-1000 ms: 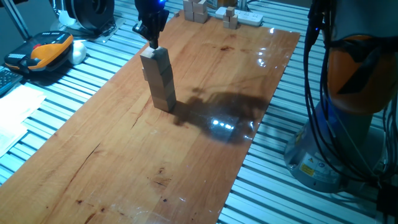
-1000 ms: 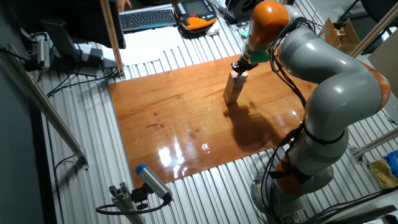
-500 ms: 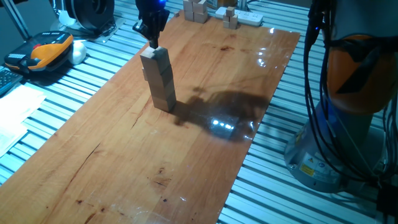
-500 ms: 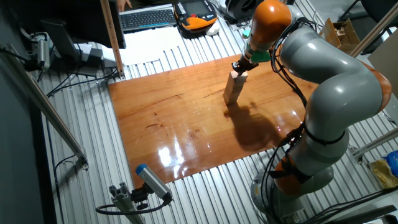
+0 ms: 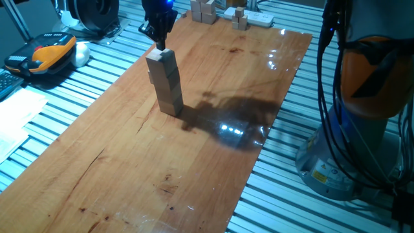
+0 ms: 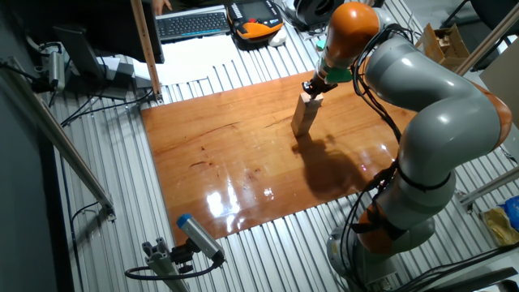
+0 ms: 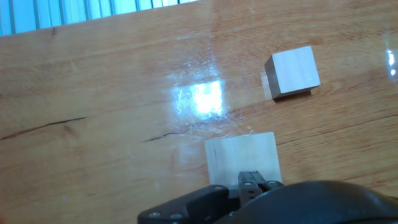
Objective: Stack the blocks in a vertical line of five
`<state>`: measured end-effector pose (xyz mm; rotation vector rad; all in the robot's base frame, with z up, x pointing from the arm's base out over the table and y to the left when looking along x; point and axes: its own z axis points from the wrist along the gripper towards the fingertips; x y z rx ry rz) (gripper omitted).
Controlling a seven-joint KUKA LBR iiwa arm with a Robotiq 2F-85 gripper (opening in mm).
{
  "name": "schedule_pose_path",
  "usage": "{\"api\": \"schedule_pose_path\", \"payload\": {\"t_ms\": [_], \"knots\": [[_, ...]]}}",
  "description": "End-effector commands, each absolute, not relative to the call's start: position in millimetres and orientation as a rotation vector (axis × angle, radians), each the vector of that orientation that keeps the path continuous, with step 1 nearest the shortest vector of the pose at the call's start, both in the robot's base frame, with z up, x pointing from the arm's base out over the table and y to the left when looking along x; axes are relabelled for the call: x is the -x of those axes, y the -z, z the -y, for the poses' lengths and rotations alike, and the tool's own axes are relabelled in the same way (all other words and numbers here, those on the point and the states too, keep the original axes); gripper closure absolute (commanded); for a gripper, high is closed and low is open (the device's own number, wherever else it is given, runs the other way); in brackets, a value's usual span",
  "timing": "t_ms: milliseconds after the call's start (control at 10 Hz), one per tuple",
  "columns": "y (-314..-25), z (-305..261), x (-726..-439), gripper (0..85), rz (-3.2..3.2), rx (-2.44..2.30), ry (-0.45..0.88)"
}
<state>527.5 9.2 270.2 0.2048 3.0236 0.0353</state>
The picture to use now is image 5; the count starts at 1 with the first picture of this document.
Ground white paper sheets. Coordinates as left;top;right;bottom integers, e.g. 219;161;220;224
0;87;49;164

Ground thin grey metal rod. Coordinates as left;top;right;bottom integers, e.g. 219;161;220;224
51;0;65;22

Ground black round spool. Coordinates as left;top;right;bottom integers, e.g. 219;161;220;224
67;0;120;33

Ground stacked wooden block pile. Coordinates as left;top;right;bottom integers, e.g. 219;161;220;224
190;0;217;25

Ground orange and black teach pendant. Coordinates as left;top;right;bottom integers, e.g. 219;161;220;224
3;31;78;77

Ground white computer mouse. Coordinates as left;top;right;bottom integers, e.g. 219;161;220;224
70;42;91;68

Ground black computer keyboard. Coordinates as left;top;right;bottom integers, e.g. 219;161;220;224
0;67;25;100

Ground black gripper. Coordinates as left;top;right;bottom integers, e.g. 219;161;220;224
138;0;179;51

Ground white power strip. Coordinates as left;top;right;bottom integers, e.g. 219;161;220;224
223;6;275;29

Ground grey metal strut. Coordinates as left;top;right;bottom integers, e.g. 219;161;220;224
1;0;33;42

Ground small stacked wood pieces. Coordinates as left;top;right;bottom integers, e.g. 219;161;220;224
231;6;249;32

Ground glossy brown wooden board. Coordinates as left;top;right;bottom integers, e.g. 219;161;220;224
0;11;313;233

